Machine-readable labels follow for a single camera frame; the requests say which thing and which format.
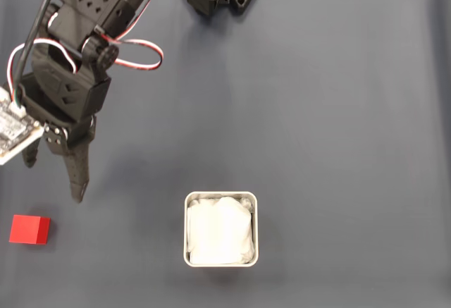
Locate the white crumpled tissue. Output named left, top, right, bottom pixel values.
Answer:
left=186, top=196, right=257, bottom=266

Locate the white square metal box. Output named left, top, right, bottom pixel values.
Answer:
left=183, top=190, right=259, bottom=269

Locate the red white black servo wire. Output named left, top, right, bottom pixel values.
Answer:
left=6, top=37, right=78, bottom=89
left=93, top=0, right=166, bottom=73

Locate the red cube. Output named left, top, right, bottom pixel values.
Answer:
left=8, top=214, right=52, bottom=245

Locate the black camera cable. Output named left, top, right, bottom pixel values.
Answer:
left=12, top=0, right=71, bottom=106

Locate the white camera circuit board module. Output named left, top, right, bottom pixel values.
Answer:
left=0, top=85, right=45, bottom=166

